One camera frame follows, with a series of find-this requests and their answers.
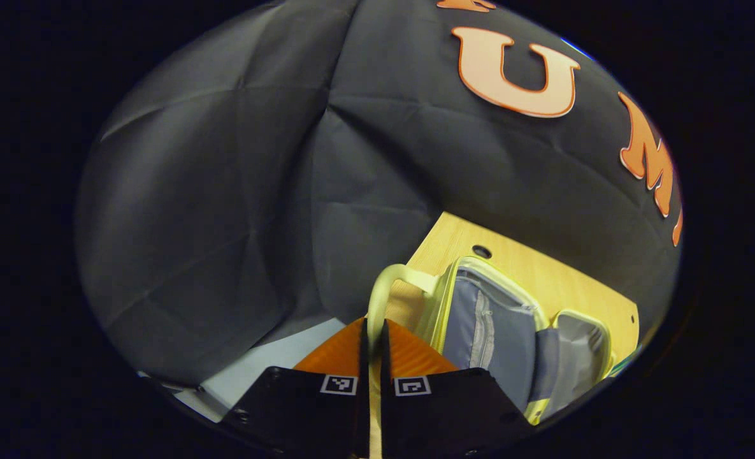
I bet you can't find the black backdrop cloth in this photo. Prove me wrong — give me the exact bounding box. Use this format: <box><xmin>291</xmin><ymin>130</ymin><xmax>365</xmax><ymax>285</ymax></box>
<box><xmin>75</xmin><ymin>0</ymin><xmax>684</xmax><ymax>390</ymax></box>

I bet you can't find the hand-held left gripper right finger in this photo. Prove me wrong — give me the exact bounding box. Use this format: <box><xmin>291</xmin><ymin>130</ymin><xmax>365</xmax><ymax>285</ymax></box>
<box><xmin>380</xmin><ymin>318</ymin><xmax>535</xmax><ymax>458</ymax></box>

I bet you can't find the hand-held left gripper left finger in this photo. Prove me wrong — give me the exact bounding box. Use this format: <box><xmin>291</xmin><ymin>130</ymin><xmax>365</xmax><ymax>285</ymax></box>
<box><xmin>223</xmin><ymin>317</ymin><xmax>371</xmax><ymax>458</ymax></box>

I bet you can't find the pale yellow suitcase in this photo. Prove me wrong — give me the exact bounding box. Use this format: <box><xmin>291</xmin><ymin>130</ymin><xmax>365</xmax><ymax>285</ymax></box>
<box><xmin>366</xmin><ymin>255</ymin><xmax>615</xmax><ymax>426</ymax></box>

